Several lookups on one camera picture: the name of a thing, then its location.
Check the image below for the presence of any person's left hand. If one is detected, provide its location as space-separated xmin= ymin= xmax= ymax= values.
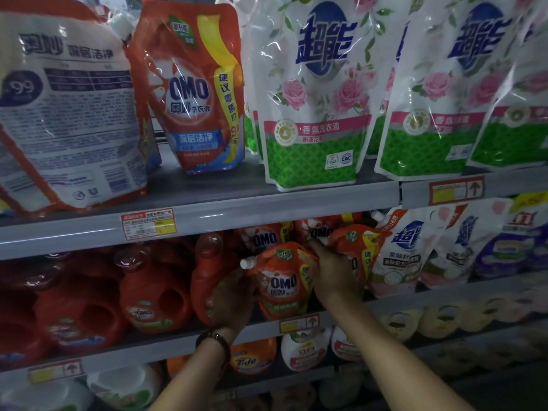
xmin=205 ymin=268 xmax=258 ymax=339

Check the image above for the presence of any person's right forearm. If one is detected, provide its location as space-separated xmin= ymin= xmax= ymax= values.
xmin=329 ymin=291 xmax=476 ymax=411

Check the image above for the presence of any row of red detergent bottles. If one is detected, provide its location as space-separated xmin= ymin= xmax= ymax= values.
xmin=0 ymin=231 xmax=249 ymax=369

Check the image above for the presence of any red-framed price tag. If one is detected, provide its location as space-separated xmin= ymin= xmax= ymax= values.
xmin=278 ymin=313 xmax=322 ymax=335
xmin=28 ymin=358 xmax=85 ymax=384
xmin=428 ymin=175 xmax=486 ymax=206
xmin=120 ymin=208 xmax=178 ymax=242

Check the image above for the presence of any row of pale round packs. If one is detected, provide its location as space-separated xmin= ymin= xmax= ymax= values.
xmin=214 ymin=338 xmax=548 ymax=411

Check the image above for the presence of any purple yellow-top Liby pouch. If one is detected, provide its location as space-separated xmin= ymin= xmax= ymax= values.
xmin=475 ymin=191 xmax=548 ymax=279

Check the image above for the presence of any white pink-label bottle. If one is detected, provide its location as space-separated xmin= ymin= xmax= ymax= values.
xmin=329 ymin=325 xmax=365 ymax=363

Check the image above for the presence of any person's right hand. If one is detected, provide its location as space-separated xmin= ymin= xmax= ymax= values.
xmin=307 ymin=237 xmax=365 ymax=312

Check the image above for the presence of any white green-label bottle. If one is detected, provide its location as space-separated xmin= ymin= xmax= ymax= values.
xmin=281 ymin=328 xmax=332 ymax=372

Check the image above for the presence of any dark beaded bracelet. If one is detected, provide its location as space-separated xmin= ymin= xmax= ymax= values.
xmin=195 ymin=329 xmax=232 ymax=363

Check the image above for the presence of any row of pale yellow bottles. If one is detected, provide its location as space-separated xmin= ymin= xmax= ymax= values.
xmin=377 ymin=287 xmax=548 ymax=356

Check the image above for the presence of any person's left forearm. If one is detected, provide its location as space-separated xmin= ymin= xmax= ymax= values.
xmin=150 ymin=338 xmax=225 ymax=411

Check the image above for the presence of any grey metal shelf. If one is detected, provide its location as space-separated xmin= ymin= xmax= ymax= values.
xmin=0 ymin=145 xmax=548 ymax=411

